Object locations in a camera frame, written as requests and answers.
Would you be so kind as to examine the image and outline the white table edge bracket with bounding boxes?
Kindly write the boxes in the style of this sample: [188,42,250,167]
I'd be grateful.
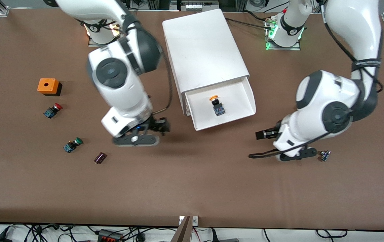
[179,216,198,226]

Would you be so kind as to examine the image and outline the yellow push button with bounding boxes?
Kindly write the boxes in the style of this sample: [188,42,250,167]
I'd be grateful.
[209,95,226,117]

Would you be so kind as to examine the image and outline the black cable on table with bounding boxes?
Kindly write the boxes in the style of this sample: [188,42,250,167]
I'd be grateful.
[226,17,275,32]

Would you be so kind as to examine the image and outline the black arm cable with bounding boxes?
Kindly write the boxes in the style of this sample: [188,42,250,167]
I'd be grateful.
[148,50,174,115]
[248,0,384,159]

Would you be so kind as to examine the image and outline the black looped floor cable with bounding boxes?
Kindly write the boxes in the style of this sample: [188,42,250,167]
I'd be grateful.
[316,229,348,239]

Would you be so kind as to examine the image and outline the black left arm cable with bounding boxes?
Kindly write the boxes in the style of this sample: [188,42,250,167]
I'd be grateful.
[248,0,384,159]

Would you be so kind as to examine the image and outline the black power strip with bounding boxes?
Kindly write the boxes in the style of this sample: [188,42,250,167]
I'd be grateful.
[97,229,124,242]

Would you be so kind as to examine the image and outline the brown wooden beam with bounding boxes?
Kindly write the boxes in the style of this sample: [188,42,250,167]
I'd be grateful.
[171,216,192,242]

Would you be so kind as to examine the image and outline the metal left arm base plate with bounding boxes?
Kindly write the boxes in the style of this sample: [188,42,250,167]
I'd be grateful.
[265,16,302,51]

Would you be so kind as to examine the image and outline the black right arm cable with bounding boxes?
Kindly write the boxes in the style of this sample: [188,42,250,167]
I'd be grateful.
[148,50,174,115]

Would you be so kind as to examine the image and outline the grey terminal block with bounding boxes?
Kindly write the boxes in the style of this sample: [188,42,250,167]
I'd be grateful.
[170,0,221,12]

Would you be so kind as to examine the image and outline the red push button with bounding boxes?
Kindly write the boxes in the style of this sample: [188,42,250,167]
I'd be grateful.
[43,103,63,119]

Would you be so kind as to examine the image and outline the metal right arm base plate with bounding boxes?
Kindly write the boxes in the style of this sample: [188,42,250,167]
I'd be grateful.
[87,30,112,47]

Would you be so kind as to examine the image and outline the orange button box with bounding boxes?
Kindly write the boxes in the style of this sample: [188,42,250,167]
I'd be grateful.
[37,78,62,96]

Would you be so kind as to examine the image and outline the white drawer cabinet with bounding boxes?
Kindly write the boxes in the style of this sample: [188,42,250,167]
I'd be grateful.
[162,9,249,116]

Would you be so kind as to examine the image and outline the white topmost drawer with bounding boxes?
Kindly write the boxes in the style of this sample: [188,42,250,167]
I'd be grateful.
[184,77,257,132]

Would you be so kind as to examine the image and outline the green push button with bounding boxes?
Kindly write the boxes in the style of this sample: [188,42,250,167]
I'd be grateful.
[63,137,83,154]

